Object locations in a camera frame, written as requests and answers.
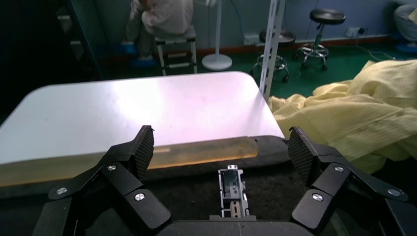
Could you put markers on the black stepped rack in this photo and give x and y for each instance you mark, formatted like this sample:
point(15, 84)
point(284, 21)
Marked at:
point(78, 35)

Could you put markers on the yellow cloth garment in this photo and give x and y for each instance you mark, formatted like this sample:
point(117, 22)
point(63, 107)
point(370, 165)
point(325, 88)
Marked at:
point(358, 114)

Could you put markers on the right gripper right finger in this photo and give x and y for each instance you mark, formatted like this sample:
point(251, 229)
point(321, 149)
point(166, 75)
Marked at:
point(303, 153)

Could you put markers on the grey metal rail part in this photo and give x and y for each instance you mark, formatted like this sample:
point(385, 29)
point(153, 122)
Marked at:
point(233, 192)

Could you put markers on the white perforated shelf upright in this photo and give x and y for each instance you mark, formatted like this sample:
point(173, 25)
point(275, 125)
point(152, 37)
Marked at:
point(272, 49)

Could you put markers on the white wall power outlet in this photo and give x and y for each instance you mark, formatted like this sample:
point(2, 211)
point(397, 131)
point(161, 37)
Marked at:
point(251, 38)
point(354, 32)

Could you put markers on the black round swivel stool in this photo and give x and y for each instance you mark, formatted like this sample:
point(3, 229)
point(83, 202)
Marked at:
point(283, 37)
point(325, 16)

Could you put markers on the person in pale coat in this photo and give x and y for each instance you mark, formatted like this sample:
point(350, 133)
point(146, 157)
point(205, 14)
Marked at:
point(405, 22)

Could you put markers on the blue shoe cover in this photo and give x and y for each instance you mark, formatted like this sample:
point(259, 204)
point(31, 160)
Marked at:
point(145, 62)
point(127, 48)

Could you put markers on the black robot torso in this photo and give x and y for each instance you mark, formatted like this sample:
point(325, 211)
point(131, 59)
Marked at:
point(26, 49)

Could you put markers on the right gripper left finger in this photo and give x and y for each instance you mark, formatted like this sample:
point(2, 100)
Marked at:
point(135, 153)

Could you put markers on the black conveyor belt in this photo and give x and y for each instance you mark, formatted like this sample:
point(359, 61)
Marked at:
point(195, 195)

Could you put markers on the seated person in white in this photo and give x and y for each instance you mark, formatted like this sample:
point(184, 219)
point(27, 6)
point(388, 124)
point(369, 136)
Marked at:
point(163, 16)

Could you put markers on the amber tray edge strip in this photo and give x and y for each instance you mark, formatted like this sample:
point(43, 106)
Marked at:
point(202, 153)

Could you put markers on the white floor stand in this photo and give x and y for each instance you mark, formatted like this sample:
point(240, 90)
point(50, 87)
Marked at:
point(216, 58)

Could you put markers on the white step stool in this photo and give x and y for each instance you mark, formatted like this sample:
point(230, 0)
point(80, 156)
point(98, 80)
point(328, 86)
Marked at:
point(177, 49)

